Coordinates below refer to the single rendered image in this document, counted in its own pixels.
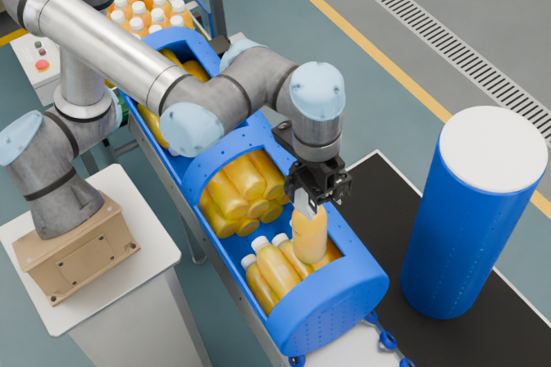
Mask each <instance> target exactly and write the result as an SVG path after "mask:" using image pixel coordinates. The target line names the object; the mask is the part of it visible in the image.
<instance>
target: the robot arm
mask: <svg viewBox="0 0 551 367"><path fill-rule="evenodd" d="M114 2H115V0H2V4H3V6H4V7H5V8H6V10H7V13H8V14H9V15H10V16H11V18H12V19H13V20H14V21H15V22H16V23H17V24H18V25H19V26H20V27H22V28H23V29H25V30H26V31H28V32H29V33H30V34H32V35H33V36H35V37H39V38H45V37H48V38H49V39H51V40H52V41H53V42H54V43H56V44H57V45H58V46H59V55H60V73H61V83H60V84H59V85H58V86H57V87H56V89H55V91H54V95H53V100H54V106H52V107H51V108H49V109H48V110H46V111H45V112H43V113H42V114H41V113H40V112H38V111H31V112H28V113H27V114H25V115H23V116H22V117H21V118H20V119H17V120H15V121H14V122H13V123H11V124H10V125H8V126H7V127H6V128H5V129H4V130H3V131H2V132H1V133H0V165H1V166H3V167H4V169H5V170H6V172H7V173H8V174H9V176H10V177H11V179H12V181H13V182H14V184H15V185H16V186H17V188H18V189H19V190H20V192H21V194H22V195H23V197H24V198H25V200H26V201H27V202H28V204H29V207H30V212H31V215H32V219H33V222H34V227H35V230H36V232H37V234H38V235H39V236H40V237H41V239H43V240H49V239H52V238H56V237H59V236H61V235H63V234H65V233H68V232H70V231H71V230H72V229H75V228H76V227H78V226H80V225H81V224H83V223H84V222H85V221H86V220H88V219H90V218H91V217H92V216H93V215H95V214H96V213H97V212H98V211H99V210H100V209H101V208H102V206H103V204H104V202H105V200H104V198H103V197H102V195H101V193H100V192H99V191H98V190H97V189H96V188H95V187H93V186H92V185H91V184H90V183H88V182H87V181H86V180H85V179H83V178H82V177H81V176H80V175H79V174H78V173H77V171H76V170H75V168H74V166H73V165H72V164H71V161H73V160H74V159H75V158H76V157H78V156H79V155H81V154H82V153H84V152H86V151H87V150H89V149H90V148H91V147H93V146H94V145H96V144H97V143H99V142H100V141H102V140H103V139H105V138H108V137H109V136H110V135H111V134H112V133H113V132H114V131H116V130H117V129H118V128H119V126H120V124H121V120H122V110H121V105H119V104H118V102H119V100H118V98H117V97H116V95H115V94H114V92H112V90H111V89H110V88H108V86H106V85H105V79H106V80H108V81H109V82H110V83H112V84H114V85H115V86H116V87H118V88H119V89H120V90H121V91H123V92H124V93H126V94H127V95H129V96H130V97H132V98H133V99H134V100H135V101H137V102H138V103H140V104H141V105H143V106H144V107H146V108H147V109H149V110H150V111H151V112H152V113H153V114H155V115H156V116H158V117H159V118H160V121H159V126H160V130H161V133H162V137H163V138H164V139H165V141H166V142H168V143H169V144H170V145H171V148H172V149H173V150H174V151H175V152H177V153H179V154H180V155H181V156H186V157H196V156H199V155H201V154H202V153H204V152H206V151H207V150H208V149H210V148H211V147H214V146H216V145H217V144H218V143H219V142H220V141H221V140H222V139H223V138H224V137H225V136H226V135H227V134H228V133H230V132H231V131H232V130H233V129H235V128H236V127H237V126H239V125H240V124H241V123H243V122H244V121H245V120H246V119H247V118H249V117H250V116H251V115H253V114H254V113H255V112H256V111H258V110H259V109H260V108H262V107H263V106H267V107H269V108H271V109H272V110H273V111H276V112H277V113H279V114H281V115H283V116H286V117H287V118H289V120H286V121H283V122H281V123H279V124H278V125H277V126H276V127H275V128H273V129H271V132H272V134H273V136H274V139H275V141H276V142H277V143H278V144H279V145H281V146H282V147H283V148H284V149H285V150H286V151H287V152H289V153H290V154H291V155H292V156H293V157H295V158H296V159H297V161H295V162H293V164H292V165H291V166H290V168H289V175H286V176H285V177H286V180H285V184H284V191H285V193H286V195H287V197H288V198H289V200H290V201H291V203H292V204H293V206H294V208H295V209H296V210H297V211H298V212H300V213H303V214H304V215H305V216H306V217H307V218H308V219H309V220H310V221H312V220H313V216H312V213H311V211H310V208H309V206H310V207H311V209H312V210H313V212H314V213H315V214H317V206H319V205H321V204H323V203H327V202H330V201H333V199H334V200H335V201H336V202H337V203H338V204H339V205H340V204H341V200H340V199H342V198H343V197H345V191H346V192H347V194H348V195H351V188H352V180H353V178H352V177H351V176H350V175H349V173H348V172H347V171H346V170H345V162H344V161H343V159H342V158H341V157H340V156H339V150H340V146H341V138H342V128H343V117H344V106H345V92H344V79H343V76H342V75H341V74H340V72H339V71H338V70H337V69H336V68H335V67H334V66H332V65H330V64H328V63H325V62H324V63H320V62H316V61H312V62H308V63H305V64H303V65H301V66H299V65H297V64H295V63H294V62H292V61H290V60H288V59H286V58H285V57H283V56H281V55H279V54H277V53H276V52H273V51H272V50H271V49H270V48H268V47H267V46H264V45H261V44H258V43H255V42H253V41H251V40H249V39H240V40H237V41H235V42H234V43H232V44H231V45H230V49H229V50H228V51H226V52H225V53H224V55H223V57H222V59H221V64H220V74H218V75H216V76H215V77H214V78H212V79H210V80H209V81H207V82H206V83H204V82H203V81H201V80H200V79H198V78H196V77H195V76H193V75H191V74H190V73H189V72H188V71H186V70H184V69H183V68H181V67H180V66H178V65H177V64H175V63H174V62H173V61H171V60H170V59H168V58H167V57H165V56H163V55H162V54H161V53H160V52H158V51H156V50H155V49H153V48H151V47H150V46H148V45H147V44H146V43H145V42H143V41H142V40H140V39H138V38H137V37H135V36H134V35H132V34H131V33H130V32H128V31H127V30H125V29H123V28H122V27H120V26H119V25H118V24H117V23H115V22H114V21H112V20H110V19H109V18H107V9H108V8H109V7H110V6H111V5H112V4H113V3H114ZM344 177H345V178H346V179H344ZM347 182H349V185H348V187H347V185H346V183H347ZM307 195H308V197H307ZM311 200H312V202H313V203H314V204H315V206H314V205H313V204H312V203H311ZM307 201H308V204H307Z"/></svg>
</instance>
